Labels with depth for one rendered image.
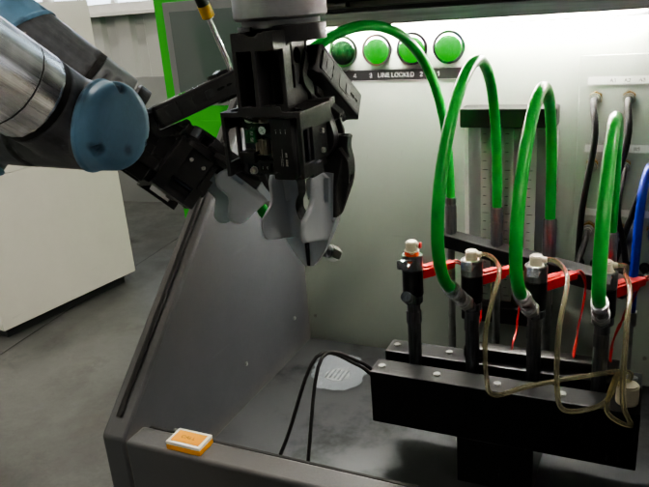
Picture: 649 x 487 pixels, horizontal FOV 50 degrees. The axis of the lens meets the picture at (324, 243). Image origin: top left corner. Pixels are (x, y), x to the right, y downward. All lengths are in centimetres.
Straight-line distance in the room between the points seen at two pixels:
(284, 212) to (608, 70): 63
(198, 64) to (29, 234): 122
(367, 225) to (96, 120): 76
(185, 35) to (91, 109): 328
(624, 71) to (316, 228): 64
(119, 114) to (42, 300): 324
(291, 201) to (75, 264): 331
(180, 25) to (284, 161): 334
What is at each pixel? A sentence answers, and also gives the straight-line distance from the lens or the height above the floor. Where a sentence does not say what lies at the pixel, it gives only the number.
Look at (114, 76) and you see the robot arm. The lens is 76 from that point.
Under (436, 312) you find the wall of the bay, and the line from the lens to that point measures 128.
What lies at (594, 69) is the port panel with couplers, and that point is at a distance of 111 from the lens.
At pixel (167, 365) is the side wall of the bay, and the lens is 101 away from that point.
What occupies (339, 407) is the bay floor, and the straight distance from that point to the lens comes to 118.
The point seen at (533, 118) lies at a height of 133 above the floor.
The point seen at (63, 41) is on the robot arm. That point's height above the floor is 145.
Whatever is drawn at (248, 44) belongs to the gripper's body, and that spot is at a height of 144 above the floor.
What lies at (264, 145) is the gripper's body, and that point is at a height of 136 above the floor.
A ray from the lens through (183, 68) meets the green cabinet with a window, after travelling 389.
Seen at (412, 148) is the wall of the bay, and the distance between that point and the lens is 119.
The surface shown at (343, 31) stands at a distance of 90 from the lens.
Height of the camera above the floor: 147
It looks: 19 degrees down
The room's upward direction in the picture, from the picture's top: 4 degrees counter-clockwise
